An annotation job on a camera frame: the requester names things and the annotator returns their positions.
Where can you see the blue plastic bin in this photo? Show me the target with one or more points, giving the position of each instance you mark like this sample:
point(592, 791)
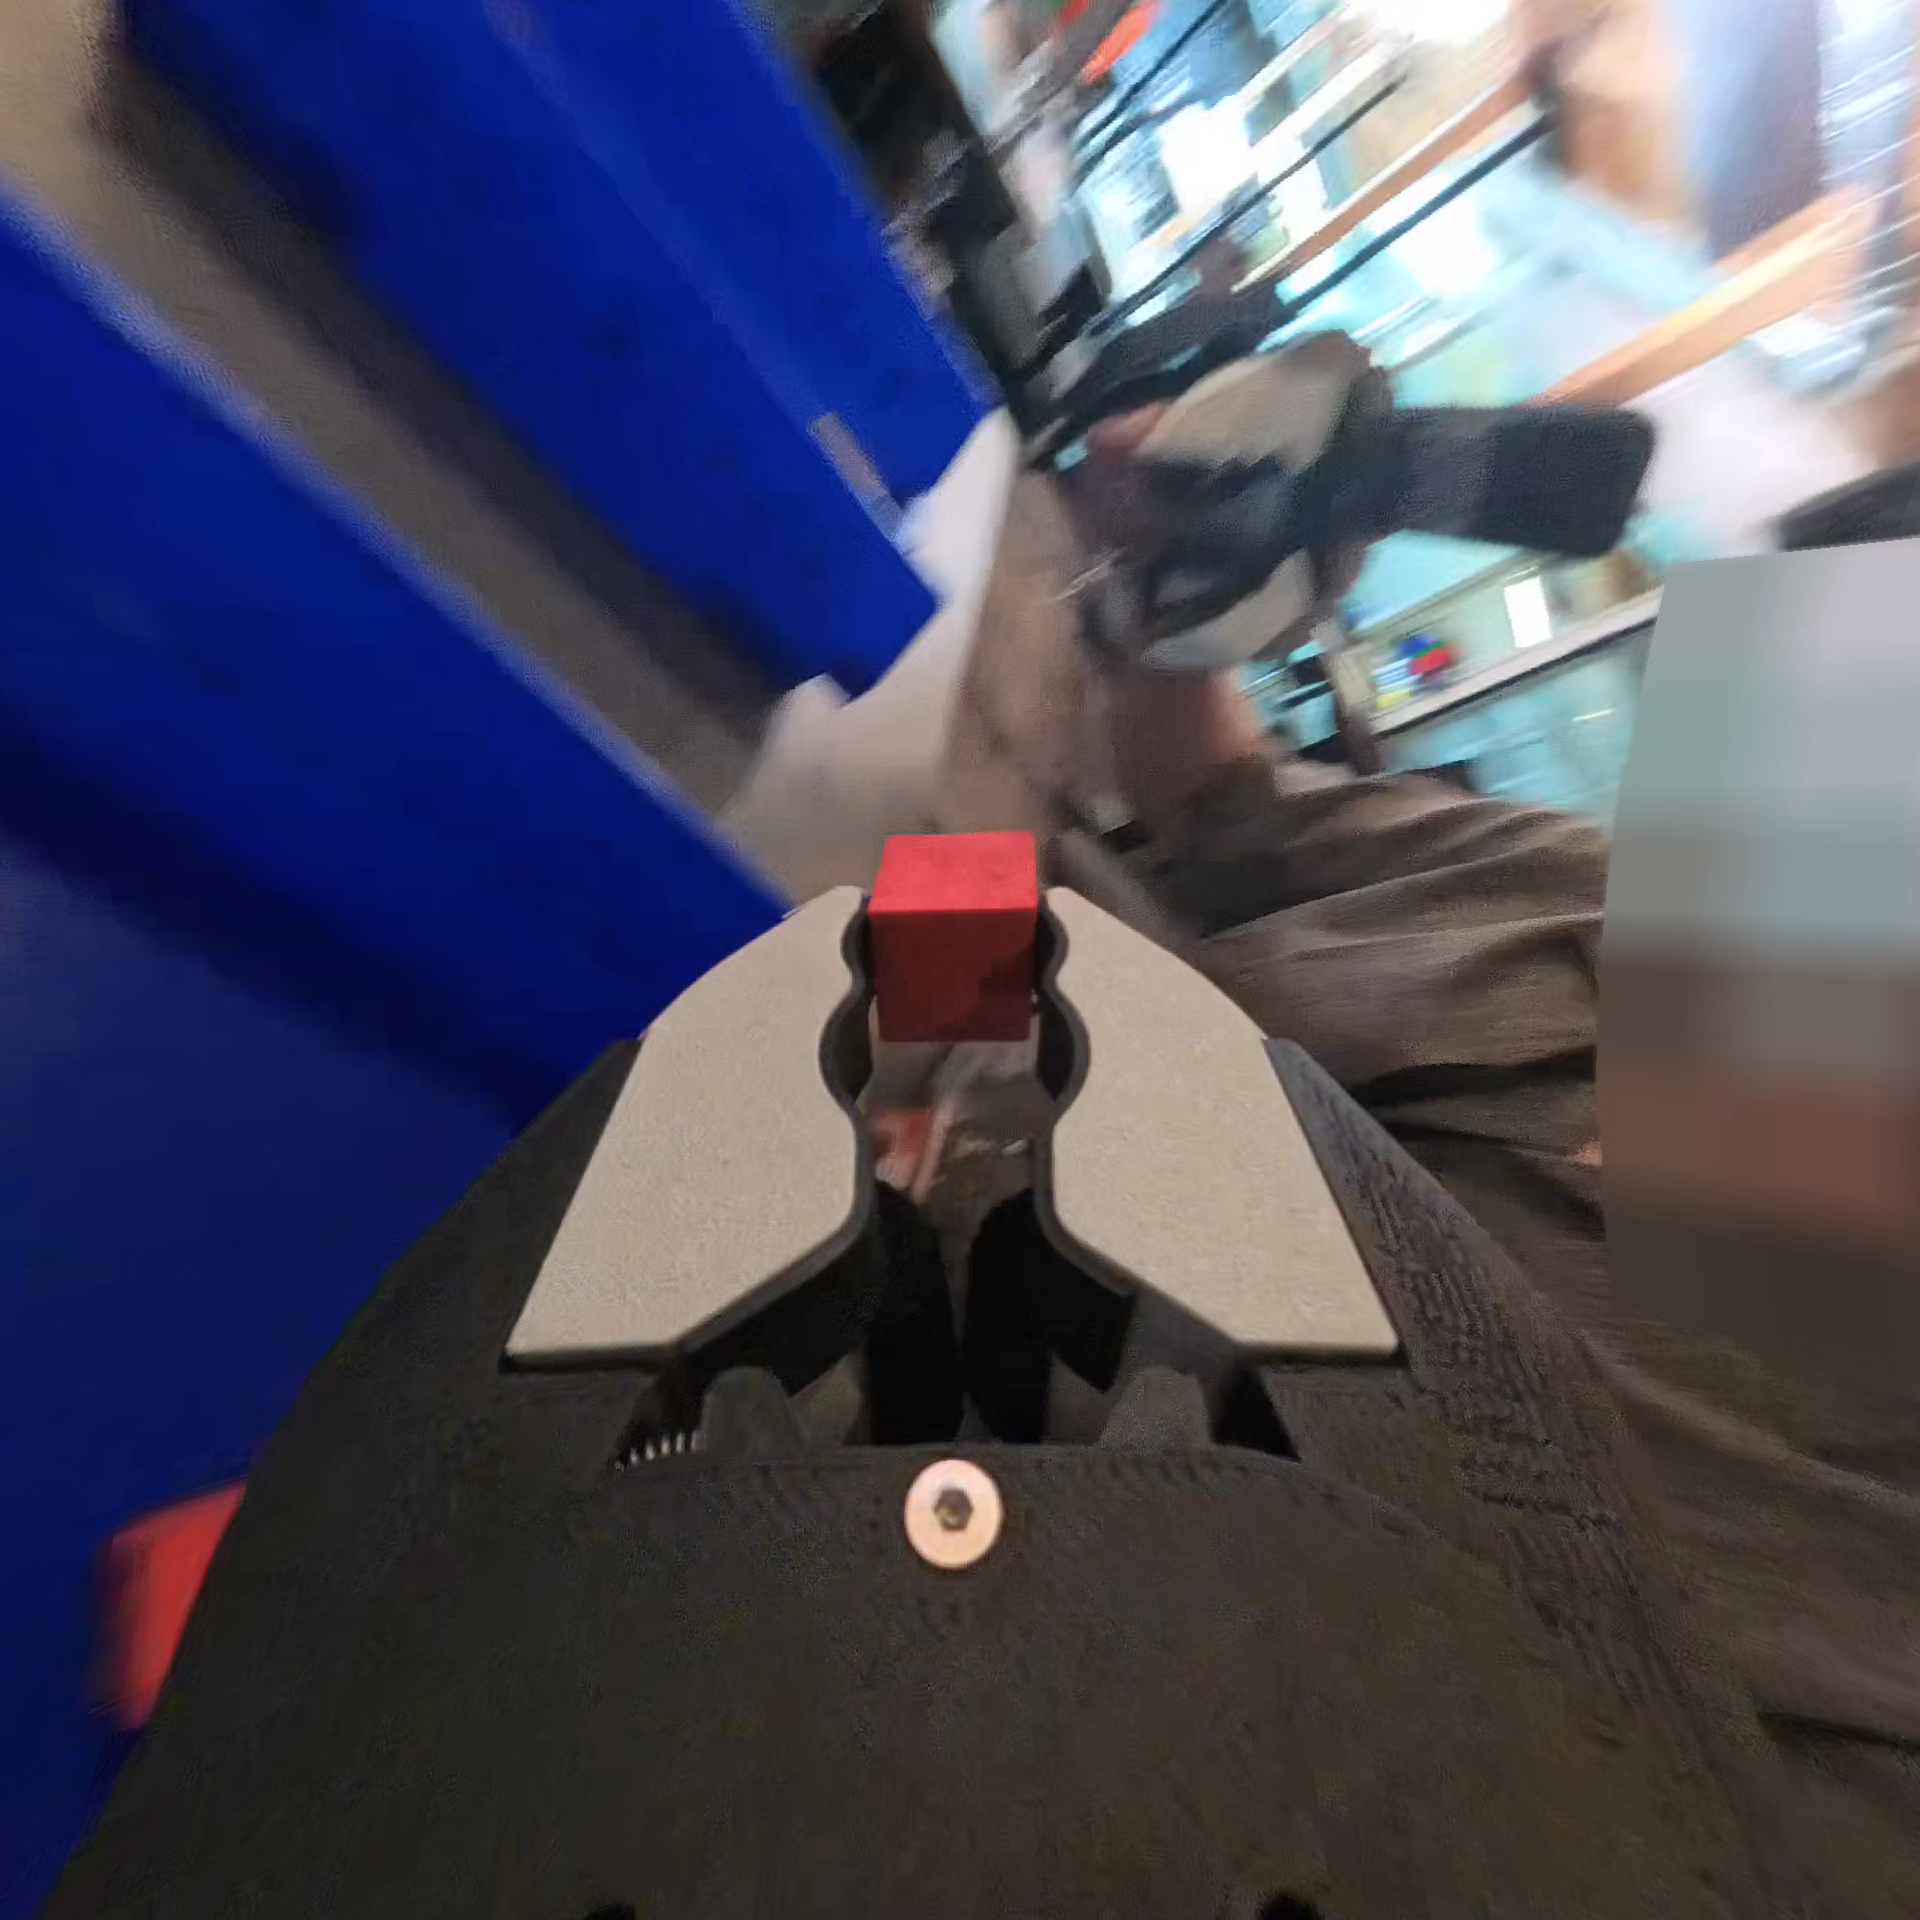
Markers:
point(600, 225)
point(225, 902)

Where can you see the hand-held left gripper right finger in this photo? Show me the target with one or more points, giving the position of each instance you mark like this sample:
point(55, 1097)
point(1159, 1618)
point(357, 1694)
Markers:
point(1201, 1185)

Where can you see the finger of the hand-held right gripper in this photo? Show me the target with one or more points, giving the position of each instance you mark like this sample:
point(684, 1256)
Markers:
point(1259, 421)
point(1231, 630)

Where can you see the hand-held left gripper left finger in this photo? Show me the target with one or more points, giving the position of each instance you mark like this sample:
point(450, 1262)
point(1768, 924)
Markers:
point(704, 1185)

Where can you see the red wooden cube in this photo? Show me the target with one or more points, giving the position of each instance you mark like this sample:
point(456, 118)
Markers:
point(954, 937)
point(164, 1605)

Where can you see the person's grey clothing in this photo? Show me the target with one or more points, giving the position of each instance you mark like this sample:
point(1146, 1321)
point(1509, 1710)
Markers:
point(1769, 1576)

